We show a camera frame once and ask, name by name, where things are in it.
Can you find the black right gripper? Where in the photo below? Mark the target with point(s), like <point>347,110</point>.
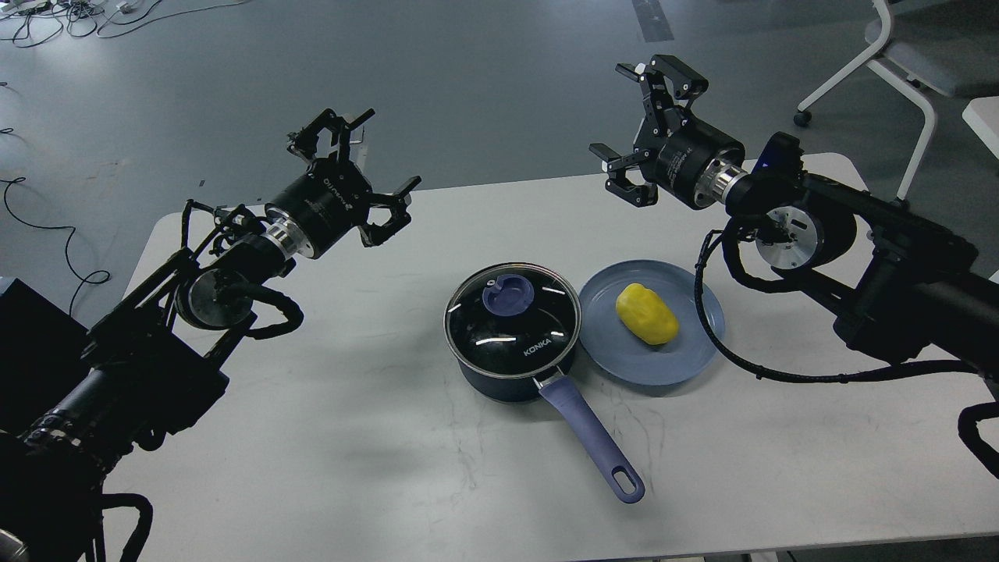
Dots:
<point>675,157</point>

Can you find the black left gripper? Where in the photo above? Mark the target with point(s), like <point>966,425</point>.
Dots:
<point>321,207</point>

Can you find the yellow potato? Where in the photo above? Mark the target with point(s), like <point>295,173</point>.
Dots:
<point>646,315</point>

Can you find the glass lid purple knob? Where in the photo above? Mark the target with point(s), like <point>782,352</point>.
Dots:
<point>513,320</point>

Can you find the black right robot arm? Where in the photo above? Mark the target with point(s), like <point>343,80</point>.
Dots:
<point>900,286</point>

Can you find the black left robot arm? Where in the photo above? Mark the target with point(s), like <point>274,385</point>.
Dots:
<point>75,401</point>

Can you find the blue plate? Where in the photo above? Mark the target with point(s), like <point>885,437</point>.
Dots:
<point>623,356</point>

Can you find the white office chair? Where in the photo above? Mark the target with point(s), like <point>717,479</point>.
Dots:
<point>950,48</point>

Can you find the white table corner right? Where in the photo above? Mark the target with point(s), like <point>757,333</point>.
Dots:
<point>981,116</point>

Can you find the black box left edge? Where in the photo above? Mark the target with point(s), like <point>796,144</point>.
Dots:
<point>41,348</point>

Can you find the dark blue saucepan purple handle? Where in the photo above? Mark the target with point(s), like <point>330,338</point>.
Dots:
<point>556,387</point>

